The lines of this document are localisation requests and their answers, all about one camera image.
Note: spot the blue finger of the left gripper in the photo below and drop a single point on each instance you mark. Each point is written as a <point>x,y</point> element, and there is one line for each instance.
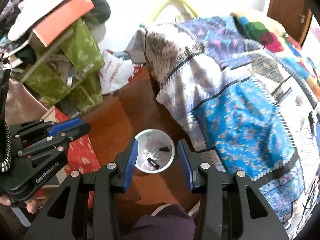
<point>53,129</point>

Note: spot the person's dark purple legs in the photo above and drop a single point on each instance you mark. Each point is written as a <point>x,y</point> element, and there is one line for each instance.
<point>168,221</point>

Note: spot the person's left hand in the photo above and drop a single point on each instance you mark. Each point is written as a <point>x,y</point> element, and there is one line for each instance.
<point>31,204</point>

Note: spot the yellow foam bed rail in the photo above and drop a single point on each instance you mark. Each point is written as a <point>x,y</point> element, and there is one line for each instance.
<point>175,11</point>

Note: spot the white cloth pile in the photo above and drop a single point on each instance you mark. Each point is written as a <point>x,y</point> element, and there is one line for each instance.
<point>40,5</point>

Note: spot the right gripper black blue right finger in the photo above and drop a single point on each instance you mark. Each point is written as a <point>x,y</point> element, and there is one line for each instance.
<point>231,207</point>

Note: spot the colourful squares blanket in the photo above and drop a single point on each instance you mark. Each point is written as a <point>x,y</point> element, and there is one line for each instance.
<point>273,36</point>

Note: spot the white trash bin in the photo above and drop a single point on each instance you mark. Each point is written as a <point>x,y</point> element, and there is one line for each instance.
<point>156,151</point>

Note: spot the blue patchwork bedspread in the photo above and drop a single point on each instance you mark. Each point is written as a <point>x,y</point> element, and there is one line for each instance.
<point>242,107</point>

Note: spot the brown wooden door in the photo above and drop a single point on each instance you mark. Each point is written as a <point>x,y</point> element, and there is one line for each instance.
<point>294,15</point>

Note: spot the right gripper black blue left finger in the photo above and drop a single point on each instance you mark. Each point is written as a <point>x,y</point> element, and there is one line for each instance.
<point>64,215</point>

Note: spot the white plastic shopping bag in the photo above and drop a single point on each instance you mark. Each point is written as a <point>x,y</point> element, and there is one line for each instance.
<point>116,73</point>

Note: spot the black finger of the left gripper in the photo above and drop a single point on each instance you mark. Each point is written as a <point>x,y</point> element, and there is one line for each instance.
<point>31,139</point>

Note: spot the orange box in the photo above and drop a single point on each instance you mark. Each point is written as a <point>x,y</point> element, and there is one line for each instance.
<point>57,22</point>

